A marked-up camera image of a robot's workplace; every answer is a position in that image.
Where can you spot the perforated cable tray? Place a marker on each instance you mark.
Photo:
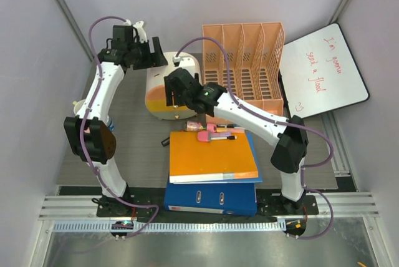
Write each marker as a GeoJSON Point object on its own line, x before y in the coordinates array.
{"type": "Point", "coordinates": [124, 226]}

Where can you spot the blue ring binder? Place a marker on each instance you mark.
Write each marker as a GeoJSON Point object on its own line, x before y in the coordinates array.
{"type": "Point", "coordinates": [181, 189]}

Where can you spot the pink eraser marker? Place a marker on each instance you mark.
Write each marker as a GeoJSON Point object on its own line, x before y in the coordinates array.
{"type": "Point", "coordinates": [205, 136]}

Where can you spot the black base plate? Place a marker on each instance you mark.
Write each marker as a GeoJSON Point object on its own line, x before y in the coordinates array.
{"type": "Point", "coordinates": [228, 203]}

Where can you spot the small blue-label bottle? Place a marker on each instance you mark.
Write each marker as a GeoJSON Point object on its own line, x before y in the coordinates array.
{"type": "Point", "coordinates": [110, 124]}

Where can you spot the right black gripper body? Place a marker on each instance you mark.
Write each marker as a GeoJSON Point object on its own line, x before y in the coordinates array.
{"type": "Point", "coordinates": [178, 100]}

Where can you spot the white dry-erase board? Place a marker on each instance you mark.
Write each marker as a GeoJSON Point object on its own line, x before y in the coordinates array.
{"type": "Point", "coordinates": [319, 73]}

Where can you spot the orange folder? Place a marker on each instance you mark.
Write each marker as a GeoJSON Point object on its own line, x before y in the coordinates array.
{"type": "Point", "coordinates": [217, 161]}

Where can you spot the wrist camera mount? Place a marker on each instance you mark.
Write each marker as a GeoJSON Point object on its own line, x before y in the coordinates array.
{"type": "Point", "coordinates": [184, 62]}
{"type": "Point", "coordinates": [139, 34]}

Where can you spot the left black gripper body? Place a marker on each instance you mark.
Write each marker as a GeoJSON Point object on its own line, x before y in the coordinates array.
{"type": "Point", "coordinates": [143, 58]}

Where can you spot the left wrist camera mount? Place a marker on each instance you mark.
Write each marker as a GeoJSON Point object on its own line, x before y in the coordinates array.
{"type": "Point", "coordinates": [139, 34]}

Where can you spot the black binder clip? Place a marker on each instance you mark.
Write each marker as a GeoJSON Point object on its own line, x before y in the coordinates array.
{"type": "Point", "coordinates": [165, 142]}

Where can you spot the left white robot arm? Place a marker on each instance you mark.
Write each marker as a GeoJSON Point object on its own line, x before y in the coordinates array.
{"type": "Point", "coordinates": [87, 132]}

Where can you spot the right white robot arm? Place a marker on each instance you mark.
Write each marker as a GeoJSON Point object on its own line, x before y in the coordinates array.
{"type": "Point", "coordinates": [287, 137]}

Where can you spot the black marker pen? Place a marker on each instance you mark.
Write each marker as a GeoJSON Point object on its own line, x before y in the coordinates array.
{"type": "Point", "coordinates": [228, 126]}

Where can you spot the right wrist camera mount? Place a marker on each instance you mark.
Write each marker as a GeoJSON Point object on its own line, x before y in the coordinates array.
{"type": "Point", "coordinates": [184, 62]}

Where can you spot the orange desk file organizer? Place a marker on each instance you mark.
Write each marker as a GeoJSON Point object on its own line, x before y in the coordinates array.
{"type": "Point", "coordinates": [254, 52]}

